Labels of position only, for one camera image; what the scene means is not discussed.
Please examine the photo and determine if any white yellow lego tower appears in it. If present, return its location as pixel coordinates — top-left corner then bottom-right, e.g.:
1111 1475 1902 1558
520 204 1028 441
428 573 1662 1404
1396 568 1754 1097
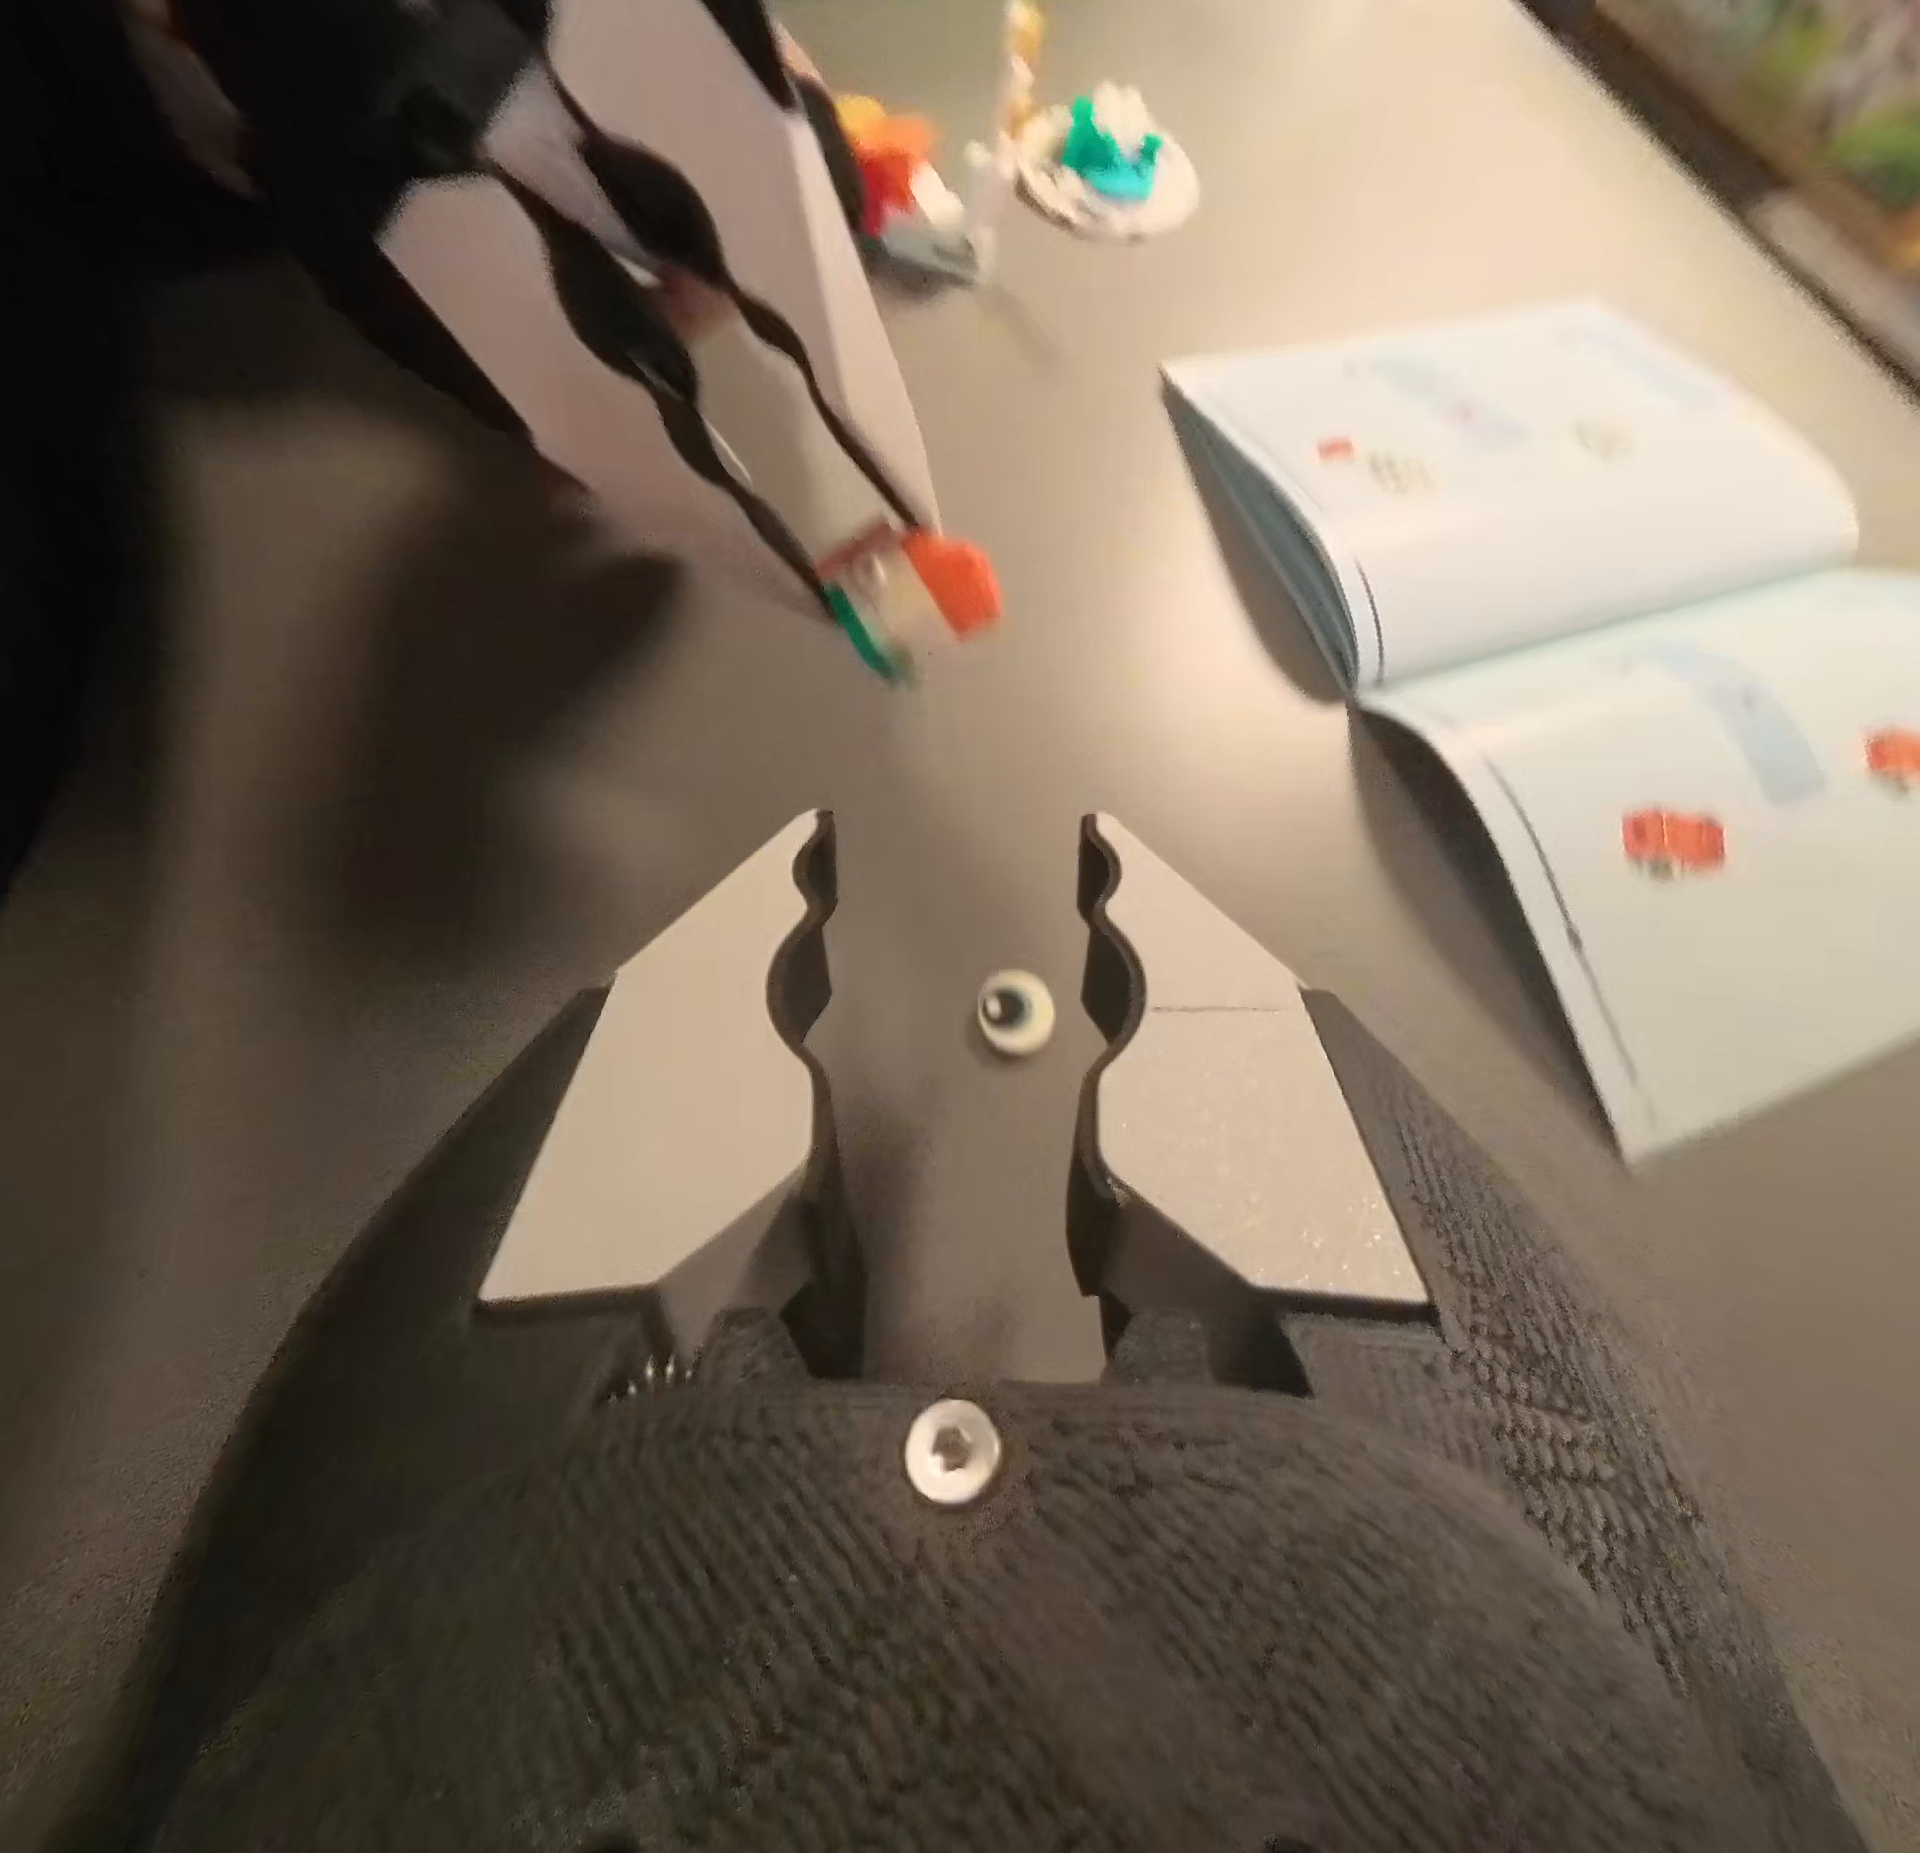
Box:
981 0 1051 236

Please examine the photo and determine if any round lego eye tile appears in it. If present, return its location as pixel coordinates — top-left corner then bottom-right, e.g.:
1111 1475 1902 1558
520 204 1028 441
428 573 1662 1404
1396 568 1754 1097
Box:
975 967 1056 1062

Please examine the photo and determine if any small orange white lego assembly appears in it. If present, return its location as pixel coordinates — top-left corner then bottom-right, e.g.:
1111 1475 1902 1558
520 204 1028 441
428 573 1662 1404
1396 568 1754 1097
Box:
813 526 1003 688

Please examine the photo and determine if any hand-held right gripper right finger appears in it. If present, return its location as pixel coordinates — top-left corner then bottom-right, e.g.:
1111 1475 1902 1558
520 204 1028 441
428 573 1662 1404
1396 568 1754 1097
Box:
1063 812 1434 1380

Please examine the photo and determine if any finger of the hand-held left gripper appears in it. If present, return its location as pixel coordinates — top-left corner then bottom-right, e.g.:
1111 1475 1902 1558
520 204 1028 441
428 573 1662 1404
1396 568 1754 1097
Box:
371 157 848 625
531 0 945 543

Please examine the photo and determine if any open lego instruction booklet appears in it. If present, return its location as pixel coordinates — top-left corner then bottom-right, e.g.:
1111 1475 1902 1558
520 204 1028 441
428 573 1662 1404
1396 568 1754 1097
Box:
1157 295 1920 1168

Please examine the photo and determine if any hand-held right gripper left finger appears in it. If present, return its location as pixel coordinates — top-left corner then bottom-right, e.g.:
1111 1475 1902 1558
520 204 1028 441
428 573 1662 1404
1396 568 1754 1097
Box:
477 809 870 1380

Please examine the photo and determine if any yellow lego set box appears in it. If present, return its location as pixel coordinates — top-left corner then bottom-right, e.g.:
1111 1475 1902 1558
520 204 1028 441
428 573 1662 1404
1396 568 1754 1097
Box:
1589 0 1920 258

